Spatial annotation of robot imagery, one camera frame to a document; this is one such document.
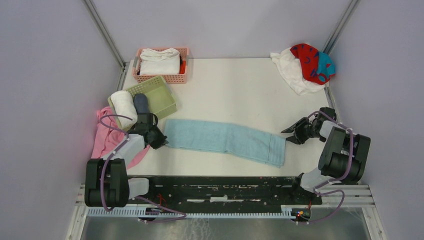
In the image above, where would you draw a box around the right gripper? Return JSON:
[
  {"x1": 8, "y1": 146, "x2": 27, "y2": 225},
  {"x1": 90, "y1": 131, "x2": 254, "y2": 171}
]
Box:
[{"x1": 282, "y1": 116, "x2": 325, "y2": 145}]

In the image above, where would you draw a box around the light blue towel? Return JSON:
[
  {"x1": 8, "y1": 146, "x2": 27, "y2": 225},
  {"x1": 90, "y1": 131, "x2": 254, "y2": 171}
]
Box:
[{"x1": 164, "y1": 119, "x2": 286, "y2": 168}]

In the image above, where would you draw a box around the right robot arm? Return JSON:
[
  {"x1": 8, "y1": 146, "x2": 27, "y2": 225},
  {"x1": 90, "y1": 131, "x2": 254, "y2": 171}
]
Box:
[{"x1": 282, "y1": 107, "x2": 371, "y2": 204}]

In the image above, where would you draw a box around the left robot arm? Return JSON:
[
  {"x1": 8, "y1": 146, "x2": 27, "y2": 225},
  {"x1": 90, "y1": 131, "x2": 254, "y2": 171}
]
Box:
[{"x1": 84, "y1": 112, "x2": 167, "y2": 212}]

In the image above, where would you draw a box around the green plastic basket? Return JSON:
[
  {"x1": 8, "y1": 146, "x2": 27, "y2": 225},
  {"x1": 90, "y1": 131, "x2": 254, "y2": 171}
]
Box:
[{"x1": 107, "y1": 76, "x2": 177, "y2": 130}]

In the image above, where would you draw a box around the rolled dark blue towel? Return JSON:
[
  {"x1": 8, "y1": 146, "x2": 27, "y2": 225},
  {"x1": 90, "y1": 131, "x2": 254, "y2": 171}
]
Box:
[{"x1": 133, "y1": 93, "x2": 150, "y2": 114}]

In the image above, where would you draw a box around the rolled white towel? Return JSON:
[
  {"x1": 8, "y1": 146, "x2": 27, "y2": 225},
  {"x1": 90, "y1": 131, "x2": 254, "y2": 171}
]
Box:
[{"x1": 110, "y1": 90, "x2": 138, "y2": 129}]

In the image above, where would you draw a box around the pink towel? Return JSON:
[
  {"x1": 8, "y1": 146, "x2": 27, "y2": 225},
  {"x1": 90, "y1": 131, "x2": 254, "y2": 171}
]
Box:
[{"x1": 91, "y1": 106, "x2": 151, "y2": 170}]

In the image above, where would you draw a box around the white crumpled towel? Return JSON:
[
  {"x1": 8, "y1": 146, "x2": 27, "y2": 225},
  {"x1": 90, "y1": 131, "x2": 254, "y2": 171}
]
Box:
[{"x1": 270, "y1": 48, "x2": 326, "y2": 96}]

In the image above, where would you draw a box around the red and teal patterned towel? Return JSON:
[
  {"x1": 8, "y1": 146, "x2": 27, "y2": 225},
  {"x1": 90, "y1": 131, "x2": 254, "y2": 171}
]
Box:
[{"x1": 289, "y1": 43, "x2": 336, "y2": 85}]

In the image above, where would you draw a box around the pink plastic basket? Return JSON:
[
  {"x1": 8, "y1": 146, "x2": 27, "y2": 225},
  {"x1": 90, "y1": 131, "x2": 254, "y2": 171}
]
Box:
[{"x1": 131, "y1": 47, "x2": 190, "y2": 84}]

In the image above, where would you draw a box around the folded white towel in basket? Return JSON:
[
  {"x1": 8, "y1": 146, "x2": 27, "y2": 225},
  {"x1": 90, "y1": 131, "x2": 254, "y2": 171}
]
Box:
[{"x1": 139, "y1": 48, "x2": 180, "y2": 75}]

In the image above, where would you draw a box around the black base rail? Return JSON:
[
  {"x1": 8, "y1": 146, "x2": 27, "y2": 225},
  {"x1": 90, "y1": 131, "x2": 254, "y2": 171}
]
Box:
[{"x1": 143, "y1": 176, "x2": 323, "y2": 214}]

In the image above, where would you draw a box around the white cable duct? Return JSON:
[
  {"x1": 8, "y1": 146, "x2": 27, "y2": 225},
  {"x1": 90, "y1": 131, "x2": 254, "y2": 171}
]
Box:
[{"x1": 87, "y1": 204, "x2": 295, "y2": 220}]

